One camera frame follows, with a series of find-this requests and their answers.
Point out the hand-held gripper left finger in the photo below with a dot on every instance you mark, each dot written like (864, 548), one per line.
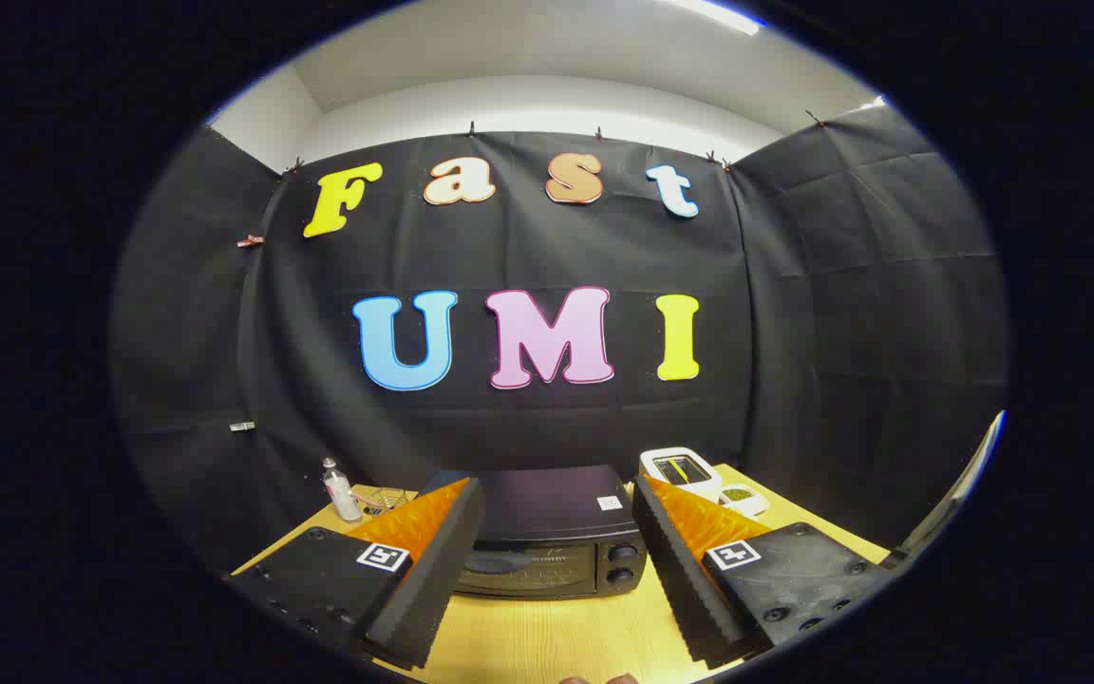
(433, 579)

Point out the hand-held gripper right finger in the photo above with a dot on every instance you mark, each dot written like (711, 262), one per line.
(680, 579)

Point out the black toaster oven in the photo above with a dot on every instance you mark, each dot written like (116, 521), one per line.
(547, 508)

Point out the white pop-up toaster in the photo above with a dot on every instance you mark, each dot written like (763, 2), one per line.
(682, 467)

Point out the white divided dish with beans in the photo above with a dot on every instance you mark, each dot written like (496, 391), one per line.
(739, 495)

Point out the small clear bottle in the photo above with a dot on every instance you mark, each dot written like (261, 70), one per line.
(342, 496)

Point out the red clip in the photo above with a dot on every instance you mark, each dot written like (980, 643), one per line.
(249, 240)

